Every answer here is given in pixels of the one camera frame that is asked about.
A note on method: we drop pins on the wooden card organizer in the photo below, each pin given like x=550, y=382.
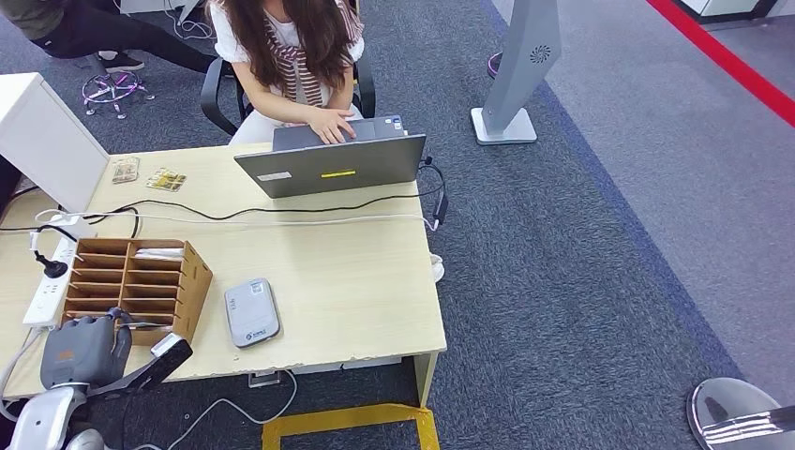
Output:
x=192, y=286

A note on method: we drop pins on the grey kiosk stand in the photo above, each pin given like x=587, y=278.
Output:
x=518, y=68

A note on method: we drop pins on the black power adapter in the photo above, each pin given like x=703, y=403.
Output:
x=440, y=208

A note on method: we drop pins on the black office chair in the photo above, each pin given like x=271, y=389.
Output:
x=366, y=93

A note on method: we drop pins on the person's right hand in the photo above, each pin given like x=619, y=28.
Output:
x=332, y=124

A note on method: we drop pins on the white power strip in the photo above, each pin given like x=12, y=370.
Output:
x=48, y=298

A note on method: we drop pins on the chrome stool base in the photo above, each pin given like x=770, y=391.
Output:
x=112, y=90

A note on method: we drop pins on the white cards stack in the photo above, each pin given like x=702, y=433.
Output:
x=158, y=253

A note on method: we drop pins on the yellow floor tape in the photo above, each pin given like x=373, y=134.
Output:
x=348, y=416

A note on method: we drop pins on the person's right forearm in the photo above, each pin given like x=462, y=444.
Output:
x=276, y=105

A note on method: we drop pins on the person in dark clothes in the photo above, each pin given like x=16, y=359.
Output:
x=93, y=31

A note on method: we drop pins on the white furniture with black base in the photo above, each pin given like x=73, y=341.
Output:
x=720, y=7

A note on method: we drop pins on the white furniture panel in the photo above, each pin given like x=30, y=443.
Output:
x=155, y=5

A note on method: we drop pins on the grey card reader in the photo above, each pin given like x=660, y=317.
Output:
x=251, y=313

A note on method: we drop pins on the red floor tape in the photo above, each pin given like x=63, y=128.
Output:
x=727, y=59

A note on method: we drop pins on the white object at desk edge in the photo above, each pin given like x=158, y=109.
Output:
x=438, y=269

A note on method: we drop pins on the golden patterned card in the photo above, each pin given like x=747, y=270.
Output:
x=166, y=180

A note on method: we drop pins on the person's left forearm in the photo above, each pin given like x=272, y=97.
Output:
x=343, y=99

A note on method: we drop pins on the clear bracket under desk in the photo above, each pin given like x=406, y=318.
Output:
x=264, y=377

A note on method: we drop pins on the person seated at desk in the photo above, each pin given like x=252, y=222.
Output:
x=279, y=93

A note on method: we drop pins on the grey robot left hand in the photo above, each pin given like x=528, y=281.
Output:
x=84, y=354

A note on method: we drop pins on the black round base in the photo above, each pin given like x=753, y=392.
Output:
x=494, y=65

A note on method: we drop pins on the grey laptop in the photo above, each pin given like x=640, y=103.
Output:
x=332, y=164

